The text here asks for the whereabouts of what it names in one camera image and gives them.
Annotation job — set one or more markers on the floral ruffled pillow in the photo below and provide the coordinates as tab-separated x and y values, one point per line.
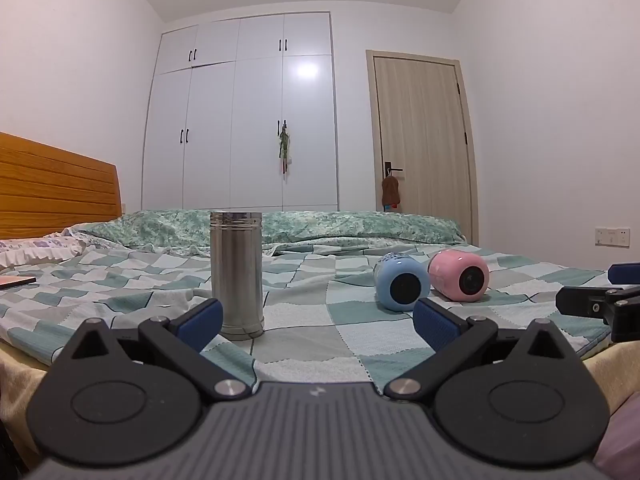
30	250

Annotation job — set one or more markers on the wooden headboard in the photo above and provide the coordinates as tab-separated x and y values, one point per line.
55	190

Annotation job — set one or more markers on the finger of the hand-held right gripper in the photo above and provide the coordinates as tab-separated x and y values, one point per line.
585	302
625	274

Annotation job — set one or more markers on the wooden door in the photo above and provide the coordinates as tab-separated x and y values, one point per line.
425	140

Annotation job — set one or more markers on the stainless steel cup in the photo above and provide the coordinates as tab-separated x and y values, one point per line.
237	280

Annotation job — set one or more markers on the pink cup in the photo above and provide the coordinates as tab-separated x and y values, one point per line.
445	270

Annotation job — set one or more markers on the pink cloth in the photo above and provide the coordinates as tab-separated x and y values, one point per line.
622	445

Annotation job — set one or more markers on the green hanging ornament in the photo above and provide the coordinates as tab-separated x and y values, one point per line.
283	150

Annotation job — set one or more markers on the white wardrobe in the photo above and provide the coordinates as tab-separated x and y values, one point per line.
235	125

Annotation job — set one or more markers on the yellow bed sheet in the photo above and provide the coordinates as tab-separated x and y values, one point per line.
17	390

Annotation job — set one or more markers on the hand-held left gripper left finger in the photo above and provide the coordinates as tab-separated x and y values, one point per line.
202	325

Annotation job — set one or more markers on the blue cup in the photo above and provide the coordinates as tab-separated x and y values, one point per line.
395	272

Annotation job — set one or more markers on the green floral quilt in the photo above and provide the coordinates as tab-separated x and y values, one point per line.
325	227

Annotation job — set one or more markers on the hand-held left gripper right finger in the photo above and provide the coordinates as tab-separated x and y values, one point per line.
435	325

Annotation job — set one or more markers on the wall socket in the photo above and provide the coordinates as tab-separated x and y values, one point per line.
611	237

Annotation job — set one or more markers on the checkered green blanket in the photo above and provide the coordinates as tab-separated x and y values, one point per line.
320	330

